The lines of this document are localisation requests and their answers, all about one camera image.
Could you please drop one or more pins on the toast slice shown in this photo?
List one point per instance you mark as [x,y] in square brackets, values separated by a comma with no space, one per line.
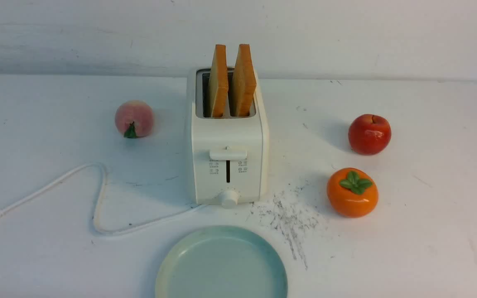
[243,83]
[218,85]

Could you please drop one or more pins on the white two-slot toaster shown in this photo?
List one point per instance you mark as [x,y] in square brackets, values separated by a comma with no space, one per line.
[228,157]

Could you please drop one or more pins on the pink peach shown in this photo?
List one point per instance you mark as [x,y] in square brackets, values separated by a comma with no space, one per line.
[134,119]

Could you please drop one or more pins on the light green plate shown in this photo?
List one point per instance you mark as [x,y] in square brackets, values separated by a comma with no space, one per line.
[222,261]

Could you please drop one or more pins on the orange persimmon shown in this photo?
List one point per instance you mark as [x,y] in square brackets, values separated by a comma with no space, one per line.
[352,193]

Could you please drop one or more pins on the red apple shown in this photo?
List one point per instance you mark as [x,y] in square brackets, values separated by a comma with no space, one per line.
[369,134]

